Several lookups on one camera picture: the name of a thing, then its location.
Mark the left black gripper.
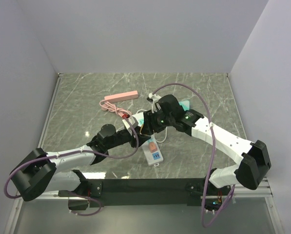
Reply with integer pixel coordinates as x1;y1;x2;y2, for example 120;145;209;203
106;125;151;150

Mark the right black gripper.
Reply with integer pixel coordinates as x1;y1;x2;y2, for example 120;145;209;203
141;106;175;136

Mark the pink charger plug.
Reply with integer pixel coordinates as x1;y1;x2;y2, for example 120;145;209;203
149;142;157;153

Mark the white multicolour power strip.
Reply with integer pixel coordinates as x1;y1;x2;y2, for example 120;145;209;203
134;109;164;167

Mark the orange charger plug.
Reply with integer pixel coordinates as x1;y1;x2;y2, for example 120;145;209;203
139;124;146;135

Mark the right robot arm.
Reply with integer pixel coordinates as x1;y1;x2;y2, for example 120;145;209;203
140;94;271;195

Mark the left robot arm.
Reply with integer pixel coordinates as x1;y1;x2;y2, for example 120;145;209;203
7;124;152;201

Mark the teal triangular socket adapter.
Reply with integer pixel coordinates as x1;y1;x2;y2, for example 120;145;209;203
179;100;190;111

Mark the pink power strip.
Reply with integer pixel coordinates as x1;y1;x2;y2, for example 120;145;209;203
104;91;138;103

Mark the black base bar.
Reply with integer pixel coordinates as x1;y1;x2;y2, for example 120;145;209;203
88;178;204;206

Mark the white power strip cable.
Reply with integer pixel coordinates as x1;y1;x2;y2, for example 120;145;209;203
135;109;169;144

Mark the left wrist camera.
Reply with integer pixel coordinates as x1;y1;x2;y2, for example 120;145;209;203
122;115;138;131

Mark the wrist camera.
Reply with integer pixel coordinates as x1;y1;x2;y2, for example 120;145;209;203
122;115;138;131
147;93;161;107

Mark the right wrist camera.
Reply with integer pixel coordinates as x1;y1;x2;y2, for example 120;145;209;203
147;93;161;107

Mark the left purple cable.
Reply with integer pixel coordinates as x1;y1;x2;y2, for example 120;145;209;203
3;117;140;199

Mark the purple cable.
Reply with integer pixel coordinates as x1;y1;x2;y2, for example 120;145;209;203
3;117;140;199
152;83;236;229

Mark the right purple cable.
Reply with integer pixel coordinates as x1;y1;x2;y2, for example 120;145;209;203
152;83;236;229

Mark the pink coiled cable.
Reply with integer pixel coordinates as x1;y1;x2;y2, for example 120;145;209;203
98;99;133;120

